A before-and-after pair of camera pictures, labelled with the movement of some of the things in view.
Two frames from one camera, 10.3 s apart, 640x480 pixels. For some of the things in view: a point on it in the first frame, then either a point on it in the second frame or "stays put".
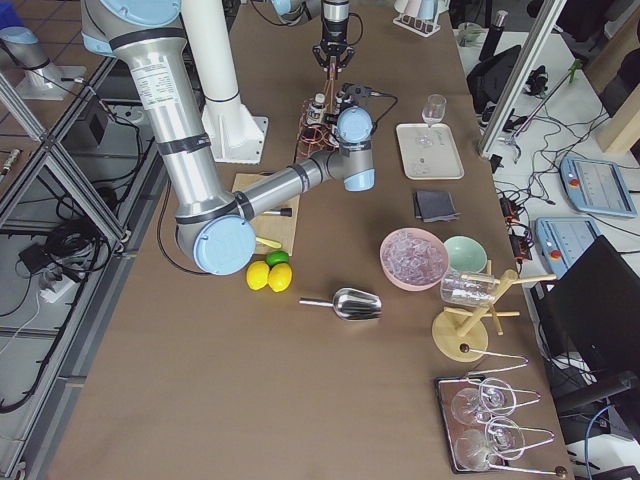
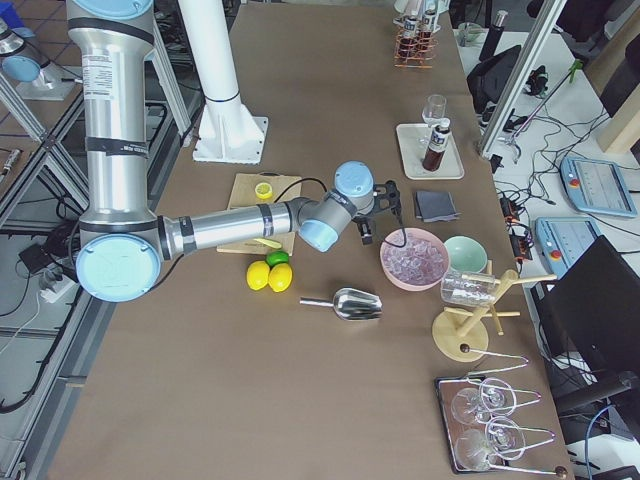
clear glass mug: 474,289 stays put
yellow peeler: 268,242 stays put
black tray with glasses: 477,437 stays put
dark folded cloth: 435,206 stays put
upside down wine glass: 495,397 stays put
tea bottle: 316,111 -> 410,28
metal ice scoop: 351,304 stays put
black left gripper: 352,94 -> 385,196
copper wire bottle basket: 313,139 -> 414,52
